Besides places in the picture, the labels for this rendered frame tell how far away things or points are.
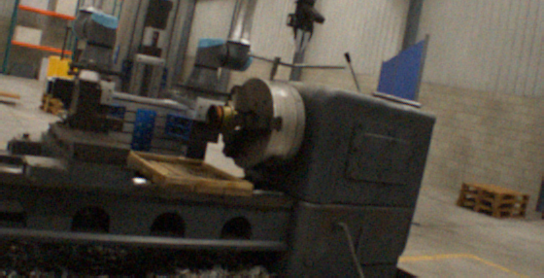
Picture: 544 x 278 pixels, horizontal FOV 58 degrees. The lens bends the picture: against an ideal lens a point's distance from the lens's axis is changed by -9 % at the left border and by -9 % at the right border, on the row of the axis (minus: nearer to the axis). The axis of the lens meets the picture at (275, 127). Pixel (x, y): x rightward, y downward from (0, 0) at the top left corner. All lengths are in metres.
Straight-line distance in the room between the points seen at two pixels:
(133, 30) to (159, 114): 0.43
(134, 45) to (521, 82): 10.97
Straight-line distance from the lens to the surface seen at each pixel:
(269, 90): 1.74
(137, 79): 2.39
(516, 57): 12.91
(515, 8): 13.28
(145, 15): 2.49
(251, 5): 2.48
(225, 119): 1.73
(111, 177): 1.42
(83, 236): 1.52
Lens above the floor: 1.18
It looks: 3 degrees down
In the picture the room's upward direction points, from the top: 12 degrees clockwise
